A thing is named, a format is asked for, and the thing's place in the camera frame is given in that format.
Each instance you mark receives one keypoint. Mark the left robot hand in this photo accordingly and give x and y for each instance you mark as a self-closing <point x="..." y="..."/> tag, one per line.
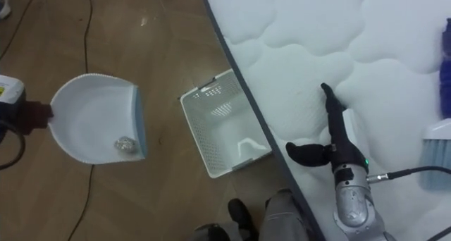
<point x="14" y="107"/>

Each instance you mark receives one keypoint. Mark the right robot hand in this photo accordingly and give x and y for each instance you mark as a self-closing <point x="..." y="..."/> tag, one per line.
<point x="340" y="142"/>

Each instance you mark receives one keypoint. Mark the white dustpan with blue edge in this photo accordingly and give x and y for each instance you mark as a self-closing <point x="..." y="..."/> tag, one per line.
<point x="91" y="117"/>

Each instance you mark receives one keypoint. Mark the bed with white quilted mattress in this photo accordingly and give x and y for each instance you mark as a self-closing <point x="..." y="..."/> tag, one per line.
<point x="317" y="40"/>

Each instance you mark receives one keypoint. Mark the crumpled foil ball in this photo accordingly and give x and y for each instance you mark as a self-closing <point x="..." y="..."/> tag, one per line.
<point x="125" y="144"/>

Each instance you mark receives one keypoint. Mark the white perforated plastic basket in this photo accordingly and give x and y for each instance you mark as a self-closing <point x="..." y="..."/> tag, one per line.
<point x="222" y="128"/>

